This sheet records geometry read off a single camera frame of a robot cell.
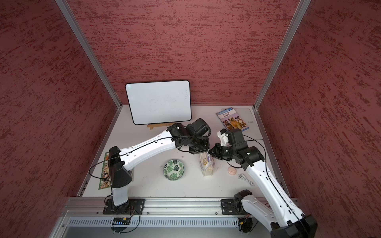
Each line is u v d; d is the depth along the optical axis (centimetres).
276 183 44
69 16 74
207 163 74
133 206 73
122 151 47
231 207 74
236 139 56
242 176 83
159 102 97
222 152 63
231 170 85
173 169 85
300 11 72
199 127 56
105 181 82
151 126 103
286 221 38
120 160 45
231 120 110
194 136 56
